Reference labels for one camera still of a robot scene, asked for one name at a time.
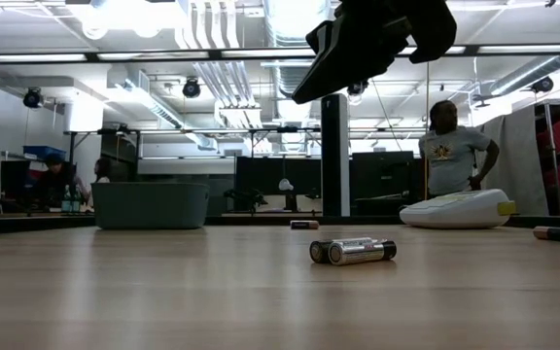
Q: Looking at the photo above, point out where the silver black AA battery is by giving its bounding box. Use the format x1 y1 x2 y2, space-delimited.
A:
308 236 376 265
327 238 398 267

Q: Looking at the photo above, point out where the black aluminium table frame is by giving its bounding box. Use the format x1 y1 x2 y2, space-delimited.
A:
0 44 560 229

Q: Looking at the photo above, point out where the black ceiling spotlight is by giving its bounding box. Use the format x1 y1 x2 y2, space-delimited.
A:
21 87 46 110
346 80 371 97
181 77 202 100
530 76 555 94

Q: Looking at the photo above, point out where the dark teal plastic bin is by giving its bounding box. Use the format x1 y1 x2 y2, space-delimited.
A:
89 181 211 230

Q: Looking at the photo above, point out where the blue lidded storage box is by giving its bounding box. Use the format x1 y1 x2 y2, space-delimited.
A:
21 145 67 163

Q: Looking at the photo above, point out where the silver ventilation duct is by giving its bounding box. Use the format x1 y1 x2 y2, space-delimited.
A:
262 0 333 123
489 53 560 97

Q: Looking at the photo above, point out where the thin hanging cable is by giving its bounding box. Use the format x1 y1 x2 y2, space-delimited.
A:
424 61 431 201

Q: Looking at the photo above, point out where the grey hanging cloth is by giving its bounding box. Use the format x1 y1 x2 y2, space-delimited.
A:
473 104 551 218

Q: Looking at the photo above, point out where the black monitor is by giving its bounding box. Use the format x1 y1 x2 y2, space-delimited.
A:
350 151 415 200

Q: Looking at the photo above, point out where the person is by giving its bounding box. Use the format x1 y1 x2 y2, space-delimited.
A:
418 99 501 198
93 157 114 185
36 153 91 214

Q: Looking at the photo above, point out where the white label maker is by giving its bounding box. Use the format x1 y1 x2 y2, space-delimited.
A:
399 189 518 230

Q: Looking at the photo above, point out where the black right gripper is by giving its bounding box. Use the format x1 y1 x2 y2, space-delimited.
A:
292 0 458 105

